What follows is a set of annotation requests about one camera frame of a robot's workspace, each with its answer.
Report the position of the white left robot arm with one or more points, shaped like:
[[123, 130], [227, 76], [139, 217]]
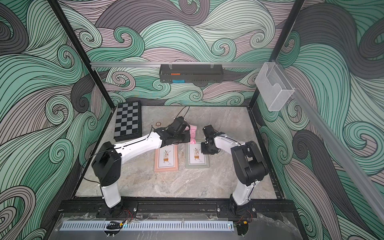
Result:
[[107, 163]]

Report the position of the green picture frame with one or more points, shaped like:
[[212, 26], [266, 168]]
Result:
[[195, 159]]

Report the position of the pink picture frame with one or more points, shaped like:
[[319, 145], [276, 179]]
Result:
[[166, 159]]

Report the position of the clear acrylic wall box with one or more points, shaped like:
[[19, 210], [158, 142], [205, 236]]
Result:
[[274, 86]]

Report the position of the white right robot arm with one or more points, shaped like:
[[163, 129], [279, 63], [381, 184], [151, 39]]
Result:
[[248, 161]]

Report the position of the pink cloth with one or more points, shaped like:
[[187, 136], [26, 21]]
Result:
[[191, 129]]

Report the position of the black corner frame post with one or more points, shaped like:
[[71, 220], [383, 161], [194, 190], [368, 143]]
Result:
[[287, 27], [55, 6]]

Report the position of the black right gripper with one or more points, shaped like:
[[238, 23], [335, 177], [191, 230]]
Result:
[[207, 147]]

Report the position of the black wall shelf tray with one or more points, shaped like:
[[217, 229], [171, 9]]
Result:
[[196, 74]]

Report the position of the aluminium rail right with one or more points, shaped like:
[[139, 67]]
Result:
[[362, 181]]

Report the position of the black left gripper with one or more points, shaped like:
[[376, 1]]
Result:
[[186, 134]]

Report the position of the black white chessboard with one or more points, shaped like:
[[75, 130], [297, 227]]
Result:
[[128, 124]]

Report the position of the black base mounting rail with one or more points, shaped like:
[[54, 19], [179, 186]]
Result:
[[139, 207]]

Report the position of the aluminium rail back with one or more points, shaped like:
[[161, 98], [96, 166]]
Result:
[[136, 64]]

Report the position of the aluminium rail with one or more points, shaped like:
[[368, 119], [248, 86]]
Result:
[[136, 64], [362, 181]]

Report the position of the black corner frame post left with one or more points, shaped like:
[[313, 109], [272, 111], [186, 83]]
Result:
[[55, 6]]

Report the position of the black corner frame post right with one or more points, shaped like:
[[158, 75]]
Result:
[[287, 27]]

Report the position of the white slotted cable duct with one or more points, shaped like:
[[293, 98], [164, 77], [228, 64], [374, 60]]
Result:
[[183, 225]]

